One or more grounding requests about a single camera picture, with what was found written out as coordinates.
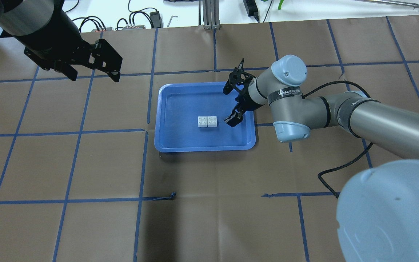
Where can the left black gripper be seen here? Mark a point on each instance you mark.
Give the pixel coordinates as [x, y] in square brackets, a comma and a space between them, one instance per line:
[56, 40]

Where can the black power adapter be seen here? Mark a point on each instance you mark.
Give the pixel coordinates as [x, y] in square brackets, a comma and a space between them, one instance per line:
[251, 8]

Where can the blue plastic tray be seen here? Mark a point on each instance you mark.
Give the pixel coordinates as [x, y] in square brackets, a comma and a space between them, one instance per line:
[178, 107]

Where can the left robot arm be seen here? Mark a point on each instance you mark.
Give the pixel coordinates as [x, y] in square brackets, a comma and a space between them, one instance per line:
[37, 18]

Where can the aluminium frame post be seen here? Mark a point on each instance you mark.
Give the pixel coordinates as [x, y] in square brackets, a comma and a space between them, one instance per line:
[211, 19]

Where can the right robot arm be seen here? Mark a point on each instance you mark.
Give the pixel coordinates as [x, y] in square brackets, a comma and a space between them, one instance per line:
[377, 209]

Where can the white block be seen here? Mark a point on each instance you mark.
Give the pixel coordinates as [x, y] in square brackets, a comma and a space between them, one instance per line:
[202, 121]
[212, 121]

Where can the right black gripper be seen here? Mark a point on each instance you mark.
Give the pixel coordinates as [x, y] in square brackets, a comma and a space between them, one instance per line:
[244, 95]

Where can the small black power brick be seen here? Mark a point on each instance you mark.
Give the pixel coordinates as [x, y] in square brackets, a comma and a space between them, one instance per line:
[156, 20]

